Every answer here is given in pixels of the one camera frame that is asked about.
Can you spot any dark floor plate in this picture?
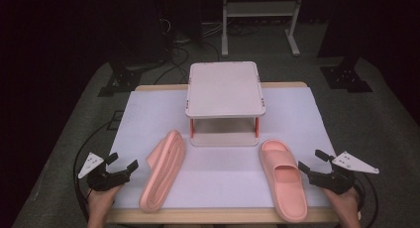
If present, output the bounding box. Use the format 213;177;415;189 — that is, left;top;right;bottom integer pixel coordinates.
106;110;125;132

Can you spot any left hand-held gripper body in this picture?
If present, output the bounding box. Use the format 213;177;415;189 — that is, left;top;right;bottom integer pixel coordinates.
77;152;131;192

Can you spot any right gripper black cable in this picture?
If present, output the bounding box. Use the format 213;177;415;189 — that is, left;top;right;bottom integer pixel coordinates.
353;171;379;228

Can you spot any wooden table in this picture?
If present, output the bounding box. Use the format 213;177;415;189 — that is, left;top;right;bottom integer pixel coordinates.
105;81;341;225

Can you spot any black stand base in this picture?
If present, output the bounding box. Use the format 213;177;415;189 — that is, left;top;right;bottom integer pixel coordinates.
97;54;167;98
318;54;374;94

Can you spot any bundle of floor cables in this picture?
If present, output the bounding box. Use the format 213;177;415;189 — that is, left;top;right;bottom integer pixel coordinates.
153;18;222;86

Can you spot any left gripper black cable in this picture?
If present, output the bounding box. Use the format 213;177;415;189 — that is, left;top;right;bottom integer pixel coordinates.
72;121;113;222

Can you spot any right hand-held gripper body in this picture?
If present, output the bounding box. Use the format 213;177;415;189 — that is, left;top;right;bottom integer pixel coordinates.
308;151;380;195

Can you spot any person's left hand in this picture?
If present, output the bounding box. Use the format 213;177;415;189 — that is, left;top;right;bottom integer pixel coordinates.
86;184;122;228

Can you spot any pink slipper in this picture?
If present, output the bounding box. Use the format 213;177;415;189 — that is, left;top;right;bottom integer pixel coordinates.
258;139;309;223
138;129;187;214

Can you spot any person's right hand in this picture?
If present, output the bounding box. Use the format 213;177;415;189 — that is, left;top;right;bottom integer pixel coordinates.
322;186;362;228

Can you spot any white two-tier shoe rack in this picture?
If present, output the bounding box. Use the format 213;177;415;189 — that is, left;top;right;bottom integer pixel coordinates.
184;60;266;148

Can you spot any white metal stand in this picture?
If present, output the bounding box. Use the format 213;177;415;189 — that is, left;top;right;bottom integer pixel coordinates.
220;0;305;57

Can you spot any white table mat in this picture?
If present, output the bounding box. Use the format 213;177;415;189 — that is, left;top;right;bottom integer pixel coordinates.
110;87;333;210

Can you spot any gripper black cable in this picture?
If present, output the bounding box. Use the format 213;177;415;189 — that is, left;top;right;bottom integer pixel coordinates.
72;121;113;222
353;171;379;228

